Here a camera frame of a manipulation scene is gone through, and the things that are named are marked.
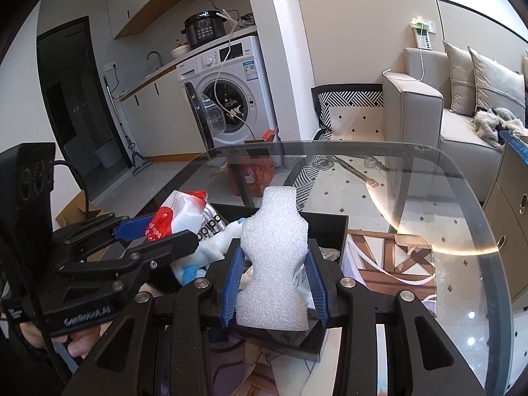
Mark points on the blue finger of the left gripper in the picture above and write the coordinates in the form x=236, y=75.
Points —
x=133, y=228
x=168, y=249

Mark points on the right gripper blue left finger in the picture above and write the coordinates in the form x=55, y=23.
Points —
x=231, y=287

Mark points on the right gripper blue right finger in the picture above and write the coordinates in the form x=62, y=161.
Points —
x=317, y=287

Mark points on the white foam block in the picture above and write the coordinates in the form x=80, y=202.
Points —
x=275, y=240

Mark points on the red white packet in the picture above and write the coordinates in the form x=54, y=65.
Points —
x=180, y=211

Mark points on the white plush toy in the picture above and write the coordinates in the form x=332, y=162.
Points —
x=210, y=250

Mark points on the adidas bag of white laces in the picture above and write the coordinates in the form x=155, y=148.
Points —
x=212, y=223

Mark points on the person's left hand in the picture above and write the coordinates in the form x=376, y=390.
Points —
x=81, y=343

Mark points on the cardboard box on floor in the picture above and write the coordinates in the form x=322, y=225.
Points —
x=78, y=210

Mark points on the floor mop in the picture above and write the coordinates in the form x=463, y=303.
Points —
x=139, y=161

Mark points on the black open storage box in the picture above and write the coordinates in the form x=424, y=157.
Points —
x=305, y=288

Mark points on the red box under table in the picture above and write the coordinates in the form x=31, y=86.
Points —
x=257, y=170

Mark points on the white front-load washing machine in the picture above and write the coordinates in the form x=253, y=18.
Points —
x=228, y=89

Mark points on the kitchen faucet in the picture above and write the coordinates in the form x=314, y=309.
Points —
x=154, y=61

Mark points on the white bowl on counter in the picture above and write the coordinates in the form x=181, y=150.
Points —
x=180, y=51

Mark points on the beige sofa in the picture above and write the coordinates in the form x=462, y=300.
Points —
x=417, y=109

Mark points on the beige side cabinet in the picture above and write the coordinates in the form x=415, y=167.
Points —
x=506, y=211

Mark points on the patterned black white chair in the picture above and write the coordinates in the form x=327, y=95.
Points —
x=349, y=112

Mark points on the black pressure cooker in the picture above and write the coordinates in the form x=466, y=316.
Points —
x=203, y=28

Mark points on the grey cushion left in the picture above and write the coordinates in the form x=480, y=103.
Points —
x=461, y=69

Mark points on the grey cushion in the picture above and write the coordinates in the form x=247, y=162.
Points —
x=461, y=69
x=497, y=86

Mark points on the grey cushion right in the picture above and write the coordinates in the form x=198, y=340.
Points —
x=497, y=86

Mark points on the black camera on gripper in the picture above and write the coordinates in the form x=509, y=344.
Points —
x=27, y=179

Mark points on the white wall socket charger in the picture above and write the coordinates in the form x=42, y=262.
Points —
x=422, y=29

